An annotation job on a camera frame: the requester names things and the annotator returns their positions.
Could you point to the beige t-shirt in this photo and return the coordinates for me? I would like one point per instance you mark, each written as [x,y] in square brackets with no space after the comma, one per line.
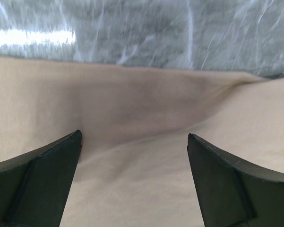
[134,169]

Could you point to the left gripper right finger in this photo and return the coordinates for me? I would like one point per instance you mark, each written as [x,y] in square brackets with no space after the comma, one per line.
[233,192]

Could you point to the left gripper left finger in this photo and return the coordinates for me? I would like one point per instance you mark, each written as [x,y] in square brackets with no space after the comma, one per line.
[34,187]

